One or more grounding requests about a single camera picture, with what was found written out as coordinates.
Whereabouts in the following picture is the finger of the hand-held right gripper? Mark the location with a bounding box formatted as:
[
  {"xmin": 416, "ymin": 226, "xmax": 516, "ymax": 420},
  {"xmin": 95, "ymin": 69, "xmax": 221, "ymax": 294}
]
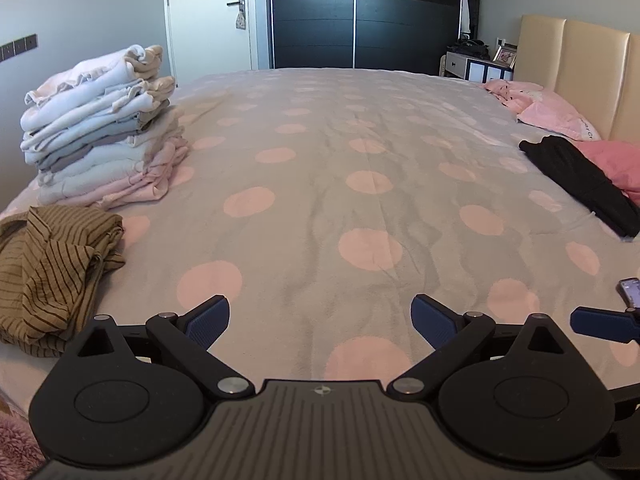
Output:
[{"xmin": 570, "ymin": 305, "xmax": 640, "ymax": 345}]

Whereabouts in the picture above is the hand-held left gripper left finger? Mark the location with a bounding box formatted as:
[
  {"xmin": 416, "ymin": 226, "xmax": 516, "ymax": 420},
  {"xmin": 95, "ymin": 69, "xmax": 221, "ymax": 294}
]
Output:
[{"xmin": 62, "ymin": 294, "xmax": 257, "ymax": 400}]

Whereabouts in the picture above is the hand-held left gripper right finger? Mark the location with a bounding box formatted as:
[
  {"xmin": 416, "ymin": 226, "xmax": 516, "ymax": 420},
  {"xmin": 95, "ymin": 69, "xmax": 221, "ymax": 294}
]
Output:
[{"xmin": 387, "ymin": 293, "xmax": 577, "ymax": 399}]

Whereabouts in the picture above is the black garment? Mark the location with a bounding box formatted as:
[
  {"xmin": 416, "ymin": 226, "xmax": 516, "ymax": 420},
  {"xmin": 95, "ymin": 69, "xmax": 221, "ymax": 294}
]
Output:
[{"xmin": 518, "ymin": 135, "xmax": 640, "ymax": 239}]

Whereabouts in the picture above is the stack of folded pale clothes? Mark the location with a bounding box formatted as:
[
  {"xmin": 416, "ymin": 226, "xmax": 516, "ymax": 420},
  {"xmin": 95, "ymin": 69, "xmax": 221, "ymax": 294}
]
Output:
[{"xmin": 20, "ymin": 44, "xmax": 190, "ymax": 209}]

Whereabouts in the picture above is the grey remote control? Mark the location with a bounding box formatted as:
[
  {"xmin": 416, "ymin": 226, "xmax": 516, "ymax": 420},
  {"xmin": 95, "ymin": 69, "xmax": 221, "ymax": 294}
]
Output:
[{"xmin": 616, "ymin": 277, "xmax": 640, "ymax": 309}]

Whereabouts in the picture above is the deep pink pillow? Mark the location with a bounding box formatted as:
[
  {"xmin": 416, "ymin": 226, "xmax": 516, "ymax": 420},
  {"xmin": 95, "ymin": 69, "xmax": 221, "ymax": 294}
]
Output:
[{"xmin": 574, "ymin": 140, "xmax": 640, "ymax": 207}]

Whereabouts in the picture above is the brown striped garment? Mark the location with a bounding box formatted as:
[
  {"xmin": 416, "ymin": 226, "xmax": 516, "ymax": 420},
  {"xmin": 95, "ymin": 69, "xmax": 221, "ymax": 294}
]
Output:
[{"xmin": 0, "ymin": 204, "xmax": 126, "ymax": 359}]

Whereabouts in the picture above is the pale pink printed pillow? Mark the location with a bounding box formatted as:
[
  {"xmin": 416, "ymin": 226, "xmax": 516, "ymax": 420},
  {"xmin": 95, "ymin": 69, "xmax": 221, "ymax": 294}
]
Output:
[{"xmin": 516, "ymin": 91, "xmax": 602, "ymax": 142}]

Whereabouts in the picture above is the fluffy pink rug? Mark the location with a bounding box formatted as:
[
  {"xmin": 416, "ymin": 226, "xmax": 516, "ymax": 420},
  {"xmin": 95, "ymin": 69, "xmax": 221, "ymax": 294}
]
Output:
[{"xmin": 0, "ymin": 395, "xmax": 47, "ymax": 473}]

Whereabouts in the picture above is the crumpled pink garment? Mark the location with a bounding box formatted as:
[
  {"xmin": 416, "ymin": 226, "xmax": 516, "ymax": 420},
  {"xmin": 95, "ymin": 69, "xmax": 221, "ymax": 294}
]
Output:
[{"xmin": 479, "ymin": 79, "xmax": 545, "ymax": 112}]

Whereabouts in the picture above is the white bedside cabinet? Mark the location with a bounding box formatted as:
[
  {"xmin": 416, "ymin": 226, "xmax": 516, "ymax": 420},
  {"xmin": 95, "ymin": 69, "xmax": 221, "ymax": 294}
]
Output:
[{"xmin": 440, "ymin": 50, "xmax": 516, "ymax": 82}]

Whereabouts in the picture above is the beige padded headboard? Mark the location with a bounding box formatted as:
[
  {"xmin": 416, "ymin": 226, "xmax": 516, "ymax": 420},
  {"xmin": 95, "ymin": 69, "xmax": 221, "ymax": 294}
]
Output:
[{"xmin": 513, "ymin": 14, "xmax": 640, "ymax": 142}]

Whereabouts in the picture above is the black bag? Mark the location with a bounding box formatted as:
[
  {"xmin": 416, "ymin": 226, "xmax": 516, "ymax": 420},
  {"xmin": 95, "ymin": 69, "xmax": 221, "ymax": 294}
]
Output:
[{"xmin": 451, "ymin": 34, "xmax": 492, "ymax": 59}]

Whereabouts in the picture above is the white door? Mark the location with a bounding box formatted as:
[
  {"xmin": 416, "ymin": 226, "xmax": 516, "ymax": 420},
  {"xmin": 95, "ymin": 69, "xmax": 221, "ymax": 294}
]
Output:
[{"xmin": 164, "ymin": 0, "xmax": 259, "ymax": 88}]

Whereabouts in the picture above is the black sliding wardrobe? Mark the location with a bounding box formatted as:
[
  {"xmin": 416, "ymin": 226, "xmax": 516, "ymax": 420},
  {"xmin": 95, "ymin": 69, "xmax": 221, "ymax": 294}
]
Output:
[{"xmin": 269, "ymin": 0, "xmax": 464, "ymax": 77}]

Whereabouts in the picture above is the picture frame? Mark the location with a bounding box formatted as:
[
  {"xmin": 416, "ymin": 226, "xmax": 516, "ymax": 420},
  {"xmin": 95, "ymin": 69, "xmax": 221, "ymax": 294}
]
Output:
[{"xmin": 492, "ymin": 44, "xmax": 518, "ymax": 69}]

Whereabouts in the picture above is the metal door handle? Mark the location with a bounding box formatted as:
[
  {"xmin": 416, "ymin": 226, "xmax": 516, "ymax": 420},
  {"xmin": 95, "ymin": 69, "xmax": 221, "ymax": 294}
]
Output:
[{"xmin": 226, "ymin": 0, "xmax": 247, "ymax": 31}]

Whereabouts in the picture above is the dark wall switch panel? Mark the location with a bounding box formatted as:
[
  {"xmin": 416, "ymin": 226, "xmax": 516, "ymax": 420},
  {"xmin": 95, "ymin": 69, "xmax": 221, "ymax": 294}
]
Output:
[{"xmin": 0, "ymin": 33, "xmax": 39, "ymax": 62}]

